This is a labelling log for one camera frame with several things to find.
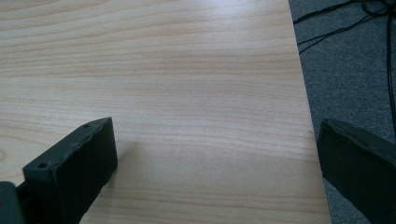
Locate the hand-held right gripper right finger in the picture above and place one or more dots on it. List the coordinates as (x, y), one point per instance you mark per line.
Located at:
(358, 168)

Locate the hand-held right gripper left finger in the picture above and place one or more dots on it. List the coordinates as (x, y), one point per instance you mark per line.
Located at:
(71, 174)

